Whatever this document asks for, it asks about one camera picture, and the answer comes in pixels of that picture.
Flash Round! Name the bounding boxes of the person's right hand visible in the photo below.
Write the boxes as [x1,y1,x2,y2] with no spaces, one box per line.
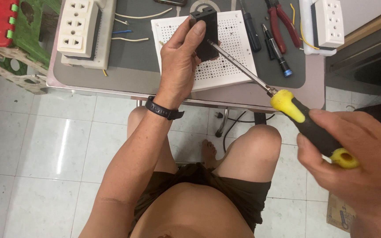
[296,108,381,217]

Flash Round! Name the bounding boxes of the person's left hand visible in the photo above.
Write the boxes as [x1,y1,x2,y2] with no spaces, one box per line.
[154,16,222,108]

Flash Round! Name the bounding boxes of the black socket block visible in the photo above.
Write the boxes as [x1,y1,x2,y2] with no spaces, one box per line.
[189,7,220,62]

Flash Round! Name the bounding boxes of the yellow black handled screwdriver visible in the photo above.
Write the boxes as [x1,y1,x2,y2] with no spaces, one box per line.
[208,40,360,169]

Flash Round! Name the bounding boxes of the black wristband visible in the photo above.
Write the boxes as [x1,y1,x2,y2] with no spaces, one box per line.
[145,96,185,121]

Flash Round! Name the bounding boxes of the grey work mat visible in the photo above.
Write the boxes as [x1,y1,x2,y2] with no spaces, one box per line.
[52,0,307,95]

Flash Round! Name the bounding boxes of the cardboard box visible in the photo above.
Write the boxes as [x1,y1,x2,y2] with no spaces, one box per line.
[326,193,357,234]

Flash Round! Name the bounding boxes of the white perforated plate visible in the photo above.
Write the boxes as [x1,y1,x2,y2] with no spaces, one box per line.
[151,11,258,92]

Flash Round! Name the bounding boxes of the chrome table leg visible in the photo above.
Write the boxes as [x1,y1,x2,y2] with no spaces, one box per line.
[215,107,230,138]

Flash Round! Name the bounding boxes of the small black tool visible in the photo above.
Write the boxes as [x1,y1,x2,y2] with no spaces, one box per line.
[153,0,188,7]

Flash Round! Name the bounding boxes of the person's foot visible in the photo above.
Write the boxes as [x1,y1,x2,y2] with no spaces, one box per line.
[201,139,225,169]

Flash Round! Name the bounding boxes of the black tester pen blue tip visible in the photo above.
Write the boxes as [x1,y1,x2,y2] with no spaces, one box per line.
[261,23,293,78]

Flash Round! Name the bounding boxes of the wooden cabinet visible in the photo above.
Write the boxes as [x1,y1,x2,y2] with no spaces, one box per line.
[324,3,381,96]

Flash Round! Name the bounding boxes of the person's right leg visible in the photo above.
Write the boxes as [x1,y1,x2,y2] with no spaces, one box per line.
[212,124,282,183]

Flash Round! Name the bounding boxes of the cream three-outlet socket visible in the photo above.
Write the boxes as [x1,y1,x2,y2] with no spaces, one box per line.
[57,0,102,60]

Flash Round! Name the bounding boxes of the dark brown shorts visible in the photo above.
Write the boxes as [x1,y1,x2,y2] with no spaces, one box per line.
[129,163,272,234]

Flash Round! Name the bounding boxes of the person's bare belly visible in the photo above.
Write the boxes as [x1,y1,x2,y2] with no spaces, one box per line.
[129,182,256,238]

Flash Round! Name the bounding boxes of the white multi-outlet socket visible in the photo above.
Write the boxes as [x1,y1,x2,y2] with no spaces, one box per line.
[311,0,345,50]

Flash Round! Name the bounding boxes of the green plastic stool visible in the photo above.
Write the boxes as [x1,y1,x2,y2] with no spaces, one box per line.
[11,0,62,69]

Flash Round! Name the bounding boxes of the medium white wire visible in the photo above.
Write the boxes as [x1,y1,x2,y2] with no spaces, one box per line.
[112,37,149,42]

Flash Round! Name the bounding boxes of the long white wire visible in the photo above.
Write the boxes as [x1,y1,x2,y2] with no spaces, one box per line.
[115,7,173,19]

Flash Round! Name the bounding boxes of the black power cable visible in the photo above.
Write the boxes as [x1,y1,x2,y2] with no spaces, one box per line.
[215,111,277,153]

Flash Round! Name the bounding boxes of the white socket base plate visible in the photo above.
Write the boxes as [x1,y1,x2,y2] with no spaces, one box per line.
[61,0,118,70]

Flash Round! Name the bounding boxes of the black table post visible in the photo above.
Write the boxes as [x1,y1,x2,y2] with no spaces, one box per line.
[254,112,267,126]

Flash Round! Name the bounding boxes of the red handled pliers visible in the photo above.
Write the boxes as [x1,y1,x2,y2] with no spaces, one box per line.
[265,0,302,54]

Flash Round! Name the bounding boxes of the long yellow wire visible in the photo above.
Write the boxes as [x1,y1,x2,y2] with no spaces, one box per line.
[290,3,320,50]

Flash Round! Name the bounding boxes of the white rounded base plate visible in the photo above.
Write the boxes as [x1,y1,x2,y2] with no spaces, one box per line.
[299,0,338,56]

